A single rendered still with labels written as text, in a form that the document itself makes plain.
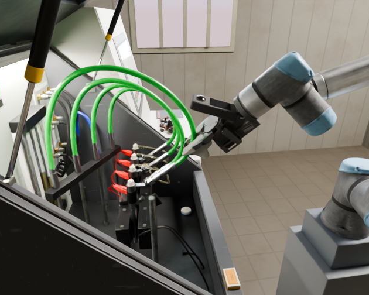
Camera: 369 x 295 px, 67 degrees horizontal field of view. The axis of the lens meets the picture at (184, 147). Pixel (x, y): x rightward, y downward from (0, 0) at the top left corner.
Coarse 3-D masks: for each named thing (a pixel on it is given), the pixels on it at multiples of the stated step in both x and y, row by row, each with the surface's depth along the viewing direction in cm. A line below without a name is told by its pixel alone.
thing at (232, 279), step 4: (228, 272) 68; (232, 272) 68; (228, 276) 66; (232, 276) 66; (228, 280) 65; (232, 280) 65; (236, 280) 65; (228, 288) 64; (232, 288) 64; (236, 288) 65
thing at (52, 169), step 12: (84, 72) 64; (120, 72) 65; (132, 72) 65; (60, 84) 64; (156, 84) 67; (168, 96) 68; (48, 108) 66; (180, 108) 70; (48, 120) 68; (192, 120) 72; (48, 132) 69; (192, 132) 73; (48, 144) 70; (48, 156) 71
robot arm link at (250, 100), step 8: (248, 88) 63; (240, 96) 64; (248, 96) 62; (256, 96) 61; (248, 104) 62; (256, 104) 62; (264, 104) 62; (248, 112) 64; (256, 112) 63; (264, 112) 64
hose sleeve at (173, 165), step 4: (172, 164) 76; (168, 168) 77; (172, 168) 76; (160, 172) 77; (164, 172) 77; (168, 172) 77; (152, 176) 78; (156, 176) 77; (160, 176) 77; (156, 180) 78
